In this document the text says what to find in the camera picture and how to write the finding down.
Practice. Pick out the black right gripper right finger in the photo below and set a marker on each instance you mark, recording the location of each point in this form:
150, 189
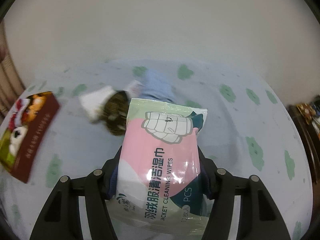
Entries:
259, 216

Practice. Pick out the cluttered shelf with items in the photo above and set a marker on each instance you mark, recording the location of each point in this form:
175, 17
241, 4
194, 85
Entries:
305, 116

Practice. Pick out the light blue sock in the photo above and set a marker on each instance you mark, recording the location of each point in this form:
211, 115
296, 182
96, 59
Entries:
155, 86

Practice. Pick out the pink wet wipes pack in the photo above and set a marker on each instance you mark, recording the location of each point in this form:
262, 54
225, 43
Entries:
158, 175

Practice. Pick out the orange big-eyed squishy toy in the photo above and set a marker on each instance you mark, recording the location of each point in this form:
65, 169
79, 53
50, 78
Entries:
36, 105

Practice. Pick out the white floral pad packet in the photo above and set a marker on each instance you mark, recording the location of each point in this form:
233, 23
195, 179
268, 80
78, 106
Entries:
133, 89

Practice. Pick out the folded white cloth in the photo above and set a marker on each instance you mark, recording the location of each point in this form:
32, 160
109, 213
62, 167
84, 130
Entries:
93, 103

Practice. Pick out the beige patterned curtain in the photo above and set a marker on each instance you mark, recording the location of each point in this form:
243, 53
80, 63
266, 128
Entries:
11, 84

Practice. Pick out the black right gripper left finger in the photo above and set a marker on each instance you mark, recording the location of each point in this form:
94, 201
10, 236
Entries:
60, 215

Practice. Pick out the gold tin box red sides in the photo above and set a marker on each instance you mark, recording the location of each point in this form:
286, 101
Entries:
21, 139

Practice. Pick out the dark green patterned scrunchie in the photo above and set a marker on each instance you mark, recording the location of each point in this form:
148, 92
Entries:
115, 113

